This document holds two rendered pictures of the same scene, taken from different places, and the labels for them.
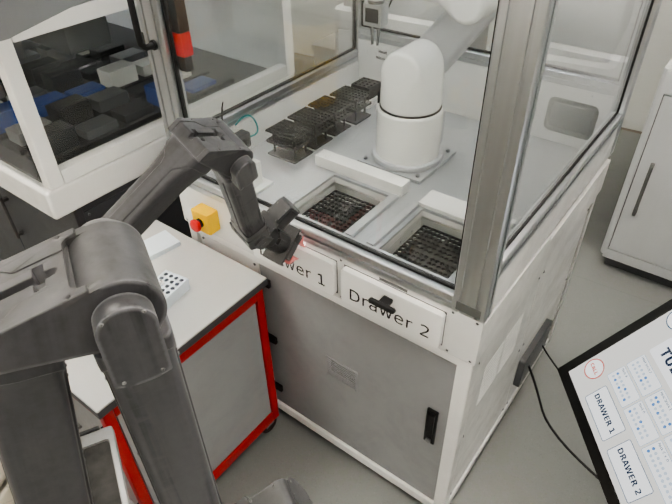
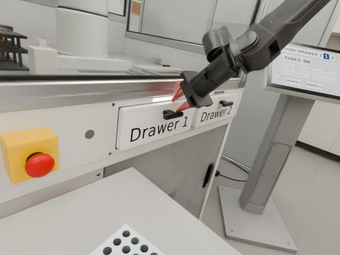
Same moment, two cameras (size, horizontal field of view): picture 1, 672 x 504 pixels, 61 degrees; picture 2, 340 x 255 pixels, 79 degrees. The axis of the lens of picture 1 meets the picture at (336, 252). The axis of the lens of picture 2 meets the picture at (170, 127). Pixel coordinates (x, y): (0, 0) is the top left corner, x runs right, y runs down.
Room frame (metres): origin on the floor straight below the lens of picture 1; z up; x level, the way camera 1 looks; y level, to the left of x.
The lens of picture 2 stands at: (1.17, 0.67, 1.09)
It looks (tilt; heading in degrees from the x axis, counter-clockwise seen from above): 23 degrees down; 271
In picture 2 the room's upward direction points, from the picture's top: 11 degrees clockwise
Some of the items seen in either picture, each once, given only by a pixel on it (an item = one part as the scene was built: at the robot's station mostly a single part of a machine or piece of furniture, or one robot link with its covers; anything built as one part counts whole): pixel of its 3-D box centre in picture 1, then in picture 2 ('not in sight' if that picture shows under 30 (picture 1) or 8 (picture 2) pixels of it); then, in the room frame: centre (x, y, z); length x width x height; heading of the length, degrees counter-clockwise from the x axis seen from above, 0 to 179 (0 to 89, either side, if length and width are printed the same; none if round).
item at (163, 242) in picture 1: (155, 246); not in sight; (1.40, 0.56, 0.77); 0.13 x 0.09 x 0.02; 134
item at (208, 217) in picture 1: (205, 219); (32, 154); (1.39, 0.39, 0.88); 0.07 x 0.05 x 0.07; 52
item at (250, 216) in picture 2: not in sight; (275, 158); (0.47, -0.55, 0.51); 0.50 x 0.45 x 1.02; 89
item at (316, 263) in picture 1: (292, 258); (162, 121); (1.20, 0.12, 0.87); 0.29 x 0.02 x 0.11; 52
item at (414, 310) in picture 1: (389, 306); (216, 108); (1.01, -0.13, 0.87); 0.29 x 0.02 x 0.11; 52
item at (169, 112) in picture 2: not in sight; (170, 114); (1.18, 0.13, 0.91); 0.07 x 0.04 x 0.01; 52
